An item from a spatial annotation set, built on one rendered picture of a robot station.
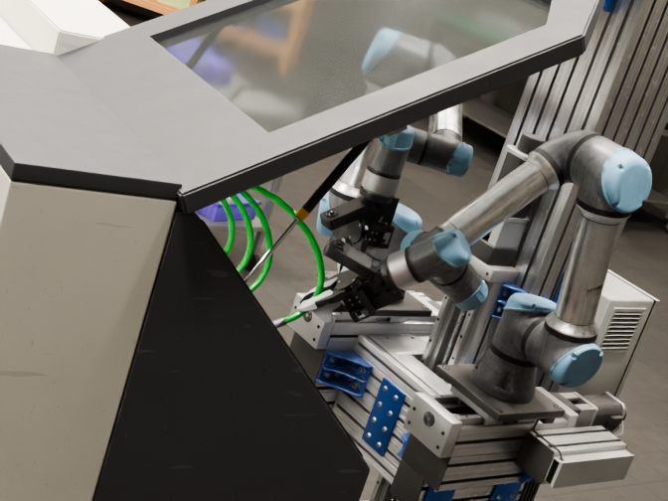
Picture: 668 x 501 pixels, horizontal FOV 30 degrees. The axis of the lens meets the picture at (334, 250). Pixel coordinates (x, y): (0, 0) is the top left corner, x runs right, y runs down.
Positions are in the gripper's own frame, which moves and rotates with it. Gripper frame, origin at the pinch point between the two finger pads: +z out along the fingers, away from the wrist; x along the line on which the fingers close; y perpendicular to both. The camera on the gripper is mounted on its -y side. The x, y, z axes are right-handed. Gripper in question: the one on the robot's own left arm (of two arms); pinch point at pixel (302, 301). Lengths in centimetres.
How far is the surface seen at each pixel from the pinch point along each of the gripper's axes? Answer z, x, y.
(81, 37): 21, 23, -64
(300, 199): 180, 445, 138
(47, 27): 27, 26, -69
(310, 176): 189, 500, 146
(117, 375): 15, -45, -21
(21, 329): 18, -54, -39
